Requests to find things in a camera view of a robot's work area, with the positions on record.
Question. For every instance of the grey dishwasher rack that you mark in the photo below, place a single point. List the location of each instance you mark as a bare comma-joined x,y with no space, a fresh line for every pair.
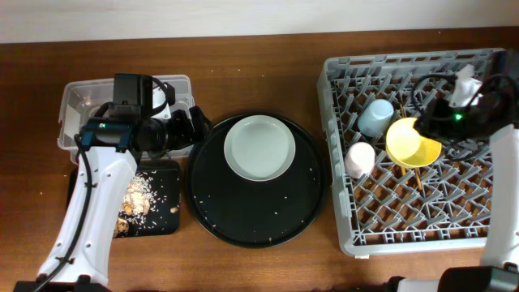
384,212

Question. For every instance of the round black tray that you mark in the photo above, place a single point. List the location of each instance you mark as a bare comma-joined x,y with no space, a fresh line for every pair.
255,214

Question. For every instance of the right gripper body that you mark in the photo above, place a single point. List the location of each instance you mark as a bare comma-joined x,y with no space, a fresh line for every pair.
424,125

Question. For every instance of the wooden chopstick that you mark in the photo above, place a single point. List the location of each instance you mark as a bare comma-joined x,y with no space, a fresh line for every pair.
418,178
403,115

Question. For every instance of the white plate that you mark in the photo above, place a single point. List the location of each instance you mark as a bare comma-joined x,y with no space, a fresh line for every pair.
259,148

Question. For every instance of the pink cup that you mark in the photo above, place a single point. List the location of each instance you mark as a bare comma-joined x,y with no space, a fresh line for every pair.
359,160

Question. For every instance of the food scraps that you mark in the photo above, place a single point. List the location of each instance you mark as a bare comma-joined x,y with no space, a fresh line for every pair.
138,198

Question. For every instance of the blue cup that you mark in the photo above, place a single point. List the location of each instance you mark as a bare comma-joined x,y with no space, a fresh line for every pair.
375,119

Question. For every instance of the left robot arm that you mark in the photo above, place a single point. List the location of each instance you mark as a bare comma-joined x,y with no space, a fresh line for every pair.
110,146

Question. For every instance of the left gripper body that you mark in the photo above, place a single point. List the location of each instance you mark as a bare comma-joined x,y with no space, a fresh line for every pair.
195,126

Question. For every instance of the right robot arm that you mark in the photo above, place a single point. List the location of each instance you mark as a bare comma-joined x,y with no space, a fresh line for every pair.
498,268

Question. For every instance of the black rectangular tray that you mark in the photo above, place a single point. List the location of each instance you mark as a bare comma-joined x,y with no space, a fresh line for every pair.
162,203

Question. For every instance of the yellow bowl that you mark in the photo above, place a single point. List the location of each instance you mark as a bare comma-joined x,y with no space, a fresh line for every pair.
407,148

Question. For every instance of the clear plastic bin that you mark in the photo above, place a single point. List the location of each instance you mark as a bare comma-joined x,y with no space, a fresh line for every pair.
81,100

